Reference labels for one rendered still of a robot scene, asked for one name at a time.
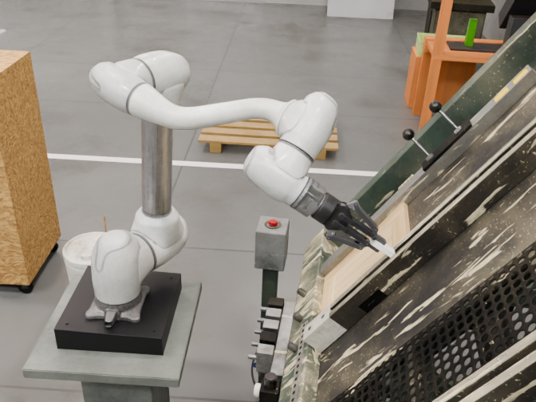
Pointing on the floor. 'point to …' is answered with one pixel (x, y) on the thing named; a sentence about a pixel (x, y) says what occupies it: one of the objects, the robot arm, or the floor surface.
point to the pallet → (214, 136)
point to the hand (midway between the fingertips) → (382, 246)
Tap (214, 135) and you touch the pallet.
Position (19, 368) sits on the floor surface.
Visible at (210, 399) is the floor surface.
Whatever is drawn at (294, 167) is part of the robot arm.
